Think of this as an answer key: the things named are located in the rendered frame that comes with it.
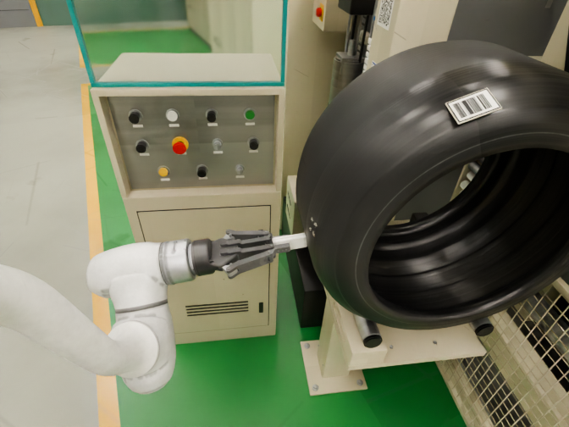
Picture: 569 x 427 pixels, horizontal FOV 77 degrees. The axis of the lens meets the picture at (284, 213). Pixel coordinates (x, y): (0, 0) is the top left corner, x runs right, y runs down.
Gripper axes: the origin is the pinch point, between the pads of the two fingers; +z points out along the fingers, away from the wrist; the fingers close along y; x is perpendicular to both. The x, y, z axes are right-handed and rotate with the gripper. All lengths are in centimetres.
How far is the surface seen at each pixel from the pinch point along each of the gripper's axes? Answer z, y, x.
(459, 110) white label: 25.0, -10.8, -29.7
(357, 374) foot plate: 26, 25, 115
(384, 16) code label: 29, 31, -34
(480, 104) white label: 27.8, -11.1, -30.2
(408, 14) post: 32, 25, -35
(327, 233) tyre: 6.1, -9.5, -9.7
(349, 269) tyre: 9.3, -12.4, -2.7
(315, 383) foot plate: 5, 23, 112
